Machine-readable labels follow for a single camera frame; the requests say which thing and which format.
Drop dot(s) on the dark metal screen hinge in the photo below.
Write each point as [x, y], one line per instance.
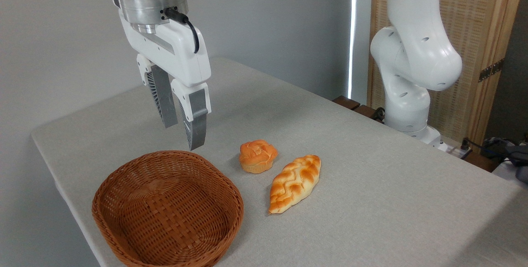
[491, 70]

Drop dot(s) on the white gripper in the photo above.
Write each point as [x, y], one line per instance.
[181, 54]

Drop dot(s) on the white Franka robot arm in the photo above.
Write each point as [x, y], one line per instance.
[416, 48]

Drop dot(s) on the wooden rattan folding screen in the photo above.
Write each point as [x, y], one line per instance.
[482, 19]

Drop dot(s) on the brown woven wicker basket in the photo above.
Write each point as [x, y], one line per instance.
[165, 209]

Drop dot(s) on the long braided bread loaf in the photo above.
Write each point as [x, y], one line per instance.
[295, 182]

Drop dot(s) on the dark wooden slat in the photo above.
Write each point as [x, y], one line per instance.
[367, 112]
[346, 102]

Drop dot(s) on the grey fabric tablecloth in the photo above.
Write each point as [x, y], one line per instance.
[371, 184]

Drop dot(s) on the round muffin-shaped bread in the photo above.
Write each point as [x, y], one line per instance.
[258, 155]

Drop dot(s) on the white power strip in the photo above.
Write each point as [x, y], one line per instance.
[451, 150]

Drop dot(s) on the dark grey bundled object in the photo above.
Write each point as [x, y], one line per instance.
[511, 153]

